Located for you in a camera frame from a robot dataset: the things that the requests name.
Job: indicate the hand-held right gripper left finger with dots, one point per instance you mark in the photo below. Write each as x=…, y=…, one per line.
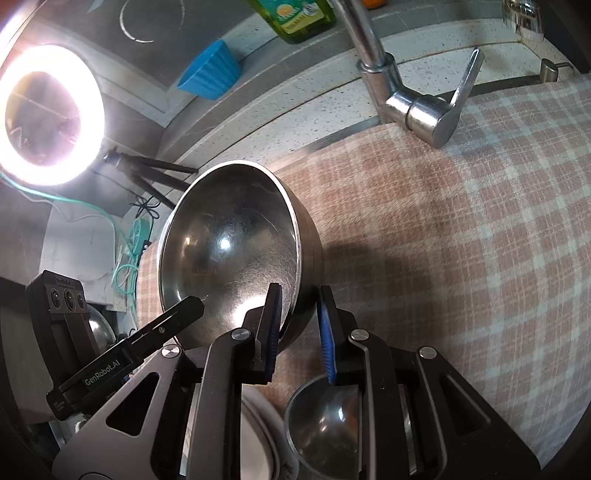
x=273, y=337

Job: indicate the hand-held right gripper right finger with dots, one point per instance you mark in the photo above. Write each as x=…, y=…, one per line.
x=325, y=341

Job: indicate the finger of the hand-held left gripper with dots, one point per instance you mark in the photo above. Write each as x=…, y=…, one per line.
x=166, y=325

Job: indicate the large steel bowl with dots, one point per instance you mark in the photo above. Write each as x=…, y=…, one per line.
x=231, y=240

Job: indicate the small steel bowl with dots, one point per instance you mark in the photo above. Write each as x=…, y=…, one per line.
x=318, y=429

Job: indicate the white bowl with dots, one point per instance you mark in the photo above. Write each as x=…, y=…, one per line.
x=258, y=443

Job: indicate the checked tablecloth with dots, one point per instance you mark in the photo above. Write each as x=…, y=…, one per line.
x=415, y=230

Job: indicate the black tripod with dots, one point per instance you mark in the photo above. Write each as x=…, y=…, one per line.
x=138, y=164

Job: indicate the blue ribbed cup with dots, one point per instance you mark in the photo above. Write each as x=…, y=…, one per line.
x=210, y=71

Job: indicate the chrome faucet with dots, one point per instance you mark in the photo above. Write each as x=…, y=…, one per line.
x=369, y=50

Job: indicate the green dish soap bottle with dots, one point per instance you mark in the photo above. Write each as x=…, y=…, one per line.
x=295, y=23

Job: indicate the orange fruit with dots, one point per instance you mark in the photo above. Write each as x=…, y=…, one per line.
x=374, y=3

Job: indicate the small chrome sink fixture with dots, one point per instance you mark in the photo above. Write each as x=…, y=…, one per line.
x=551, y=70

